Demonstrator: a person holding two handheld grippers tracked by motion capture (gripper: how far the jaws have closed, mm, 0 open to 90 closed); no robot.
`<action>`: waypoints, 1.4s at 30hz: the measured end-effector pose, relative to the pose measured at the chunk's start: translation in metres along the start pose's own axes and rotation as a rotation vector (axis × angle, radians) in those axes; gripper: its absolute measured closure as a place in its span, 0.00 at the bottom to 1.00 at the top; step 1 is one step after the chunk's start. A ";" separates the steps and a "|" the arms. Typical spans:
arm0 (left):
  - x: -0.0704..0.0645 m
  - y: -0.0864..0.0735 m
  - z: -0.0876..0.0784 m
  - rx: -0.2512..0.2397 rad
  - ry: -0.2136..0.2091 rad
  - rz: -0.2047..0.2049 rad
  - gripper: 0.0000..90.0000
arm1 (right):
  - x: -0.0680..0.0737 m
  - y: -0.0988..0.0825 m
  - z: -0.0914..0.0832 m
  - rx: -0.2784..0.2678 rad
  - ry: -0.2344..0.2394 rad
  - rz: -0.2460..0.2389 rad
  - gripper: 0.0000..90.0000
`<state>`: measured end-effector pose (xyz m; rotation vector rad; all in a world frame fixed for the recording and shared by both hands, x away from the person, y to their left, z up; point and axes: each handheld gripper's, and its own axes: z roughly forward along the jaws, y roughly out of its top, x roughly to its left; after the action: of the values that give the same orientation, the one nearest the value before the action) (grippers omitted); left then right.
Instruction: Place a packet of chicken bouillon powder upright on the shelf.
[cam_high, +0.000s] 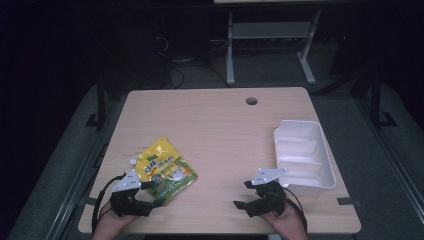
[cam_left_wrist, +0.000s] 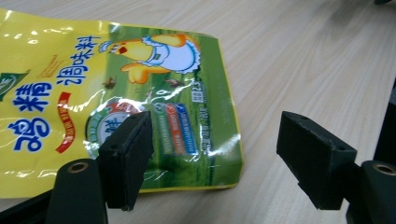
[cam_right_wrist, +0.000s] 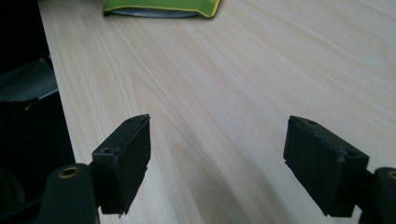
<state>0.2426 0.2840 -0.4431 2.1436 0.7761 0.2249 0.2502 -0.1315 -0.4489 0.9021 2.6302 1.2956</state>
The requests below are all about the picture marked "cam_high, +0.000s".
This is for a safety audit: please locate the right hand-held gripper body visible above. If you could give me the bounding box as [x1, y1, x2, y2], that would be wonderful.
[245, 167, 290, 219]

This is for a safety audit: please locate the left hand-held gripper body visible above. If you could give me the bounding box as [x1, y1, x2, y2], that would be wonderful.
[109, 169, 155, 218]

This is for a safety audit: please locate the yellow green spouted pouch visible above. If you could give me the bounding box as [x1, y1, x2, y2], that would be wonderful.
[129, 137, 199, 207]

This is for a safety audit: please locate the white plastic divided container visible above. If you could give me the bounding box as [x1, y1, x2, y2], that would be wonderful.
[273, 119, 337, 197]

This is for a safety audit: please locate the person's left hand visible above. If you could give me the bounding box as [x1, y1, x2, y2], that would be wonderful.
[98, 201, 139, 234]

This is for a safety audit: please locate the person's right hand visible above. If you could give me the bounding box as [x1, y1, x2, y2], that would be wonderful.
[260, 203, 304, 235]

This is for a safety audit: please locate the black metal stand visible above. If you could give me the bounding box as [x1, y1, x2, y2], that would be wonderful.
[369, 69, 398, 128]
[85, 79, 108, 130]

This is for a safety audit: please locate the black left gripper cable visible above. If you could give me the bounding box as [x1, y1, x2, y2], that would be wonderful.
[91, 172, 128, 235]

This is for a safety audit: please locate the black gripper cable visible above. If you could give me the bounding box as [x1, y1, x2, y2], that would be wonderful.
[281, 187, 309, 234]
[91, 172, 128, 235]

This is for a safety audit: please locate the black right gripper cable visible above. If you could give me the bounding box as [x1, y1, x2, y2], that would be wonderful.
[281, 187, 309, 234]

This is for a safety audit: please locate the black floor cable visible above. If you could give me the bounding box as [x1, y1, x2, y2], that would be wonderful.
[169, 63, 232, 90]

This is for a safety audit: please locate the white metal desk frame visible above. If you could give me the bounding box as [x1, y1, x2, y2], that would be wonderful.
[213, 0, 323, 86]

